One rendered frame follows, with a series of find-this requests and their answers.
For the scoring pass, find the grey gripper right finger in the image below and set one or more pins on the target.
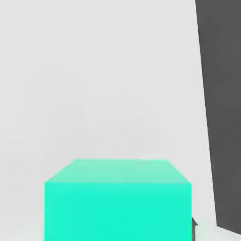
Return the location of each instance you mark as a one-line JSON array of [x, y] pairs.
[[207, 233]]

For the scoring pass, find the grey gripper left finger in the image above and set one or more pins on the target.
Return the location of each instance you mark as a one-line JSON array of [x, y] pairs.
[[32, 233]]

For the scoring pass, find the small turquoise cube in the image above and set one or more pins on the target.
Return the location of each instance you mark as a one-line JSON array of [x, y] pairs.
[[116, 207]]

